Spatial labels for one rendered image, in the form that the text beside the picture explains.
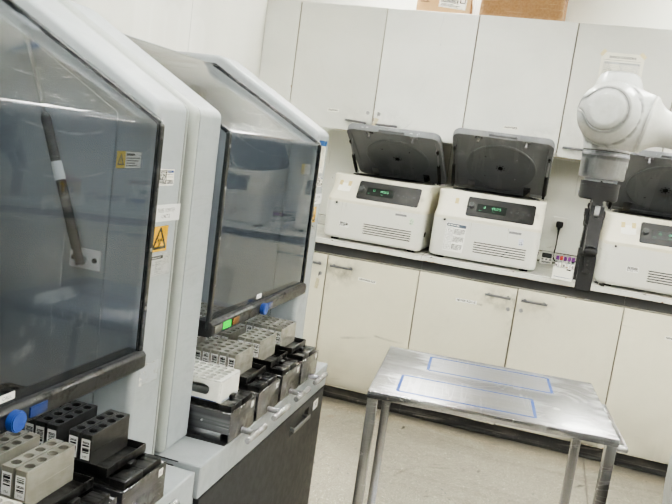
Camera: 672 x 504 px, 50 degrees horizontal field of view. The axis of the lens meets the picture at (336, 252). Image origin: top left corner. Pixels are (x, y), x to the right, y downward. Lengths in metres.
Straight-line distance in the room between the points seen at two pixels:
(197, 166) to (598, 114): 0.74
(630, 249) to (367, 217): 1.33
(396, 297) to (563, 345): 0.88
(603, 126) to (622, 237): 2.49
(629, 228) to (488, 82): 1.07
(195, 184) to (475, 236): 2.50
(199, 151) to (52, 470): 0.63
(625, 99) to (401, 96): 2.90
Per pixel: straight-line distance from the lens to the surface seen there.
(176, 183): 1.36
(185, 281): 1.46
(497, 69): 4.06
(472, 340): 3.82
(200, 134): 1.42
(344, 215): 3.89
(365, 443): 1.85
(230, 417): 1.59
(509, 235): 3.74
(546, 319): 3.78
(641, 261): 3.77
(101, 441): 1.31
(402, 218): 3.80
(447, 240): 3.78
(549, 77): 4.04
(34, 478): 1.18
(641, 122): 1.33
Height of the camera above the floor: 1.40
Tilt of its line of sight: 8 degrees down
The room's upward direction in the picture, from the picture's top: 8 degrees clockwise
